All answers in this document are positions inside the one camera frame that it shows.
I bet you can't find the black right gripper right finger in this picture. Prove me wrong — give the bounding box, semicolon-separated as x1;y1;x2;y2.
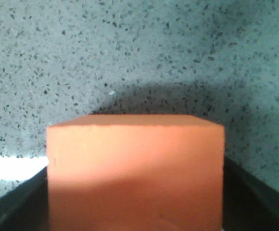
222;157;279;231

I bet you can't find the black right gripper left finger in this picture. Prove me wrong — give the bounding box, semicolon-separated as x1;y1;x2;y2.
0;167;50;231

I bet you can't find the orange foam cube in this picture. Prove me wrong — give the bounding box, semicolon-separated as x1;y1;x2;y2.
46;115;225;231

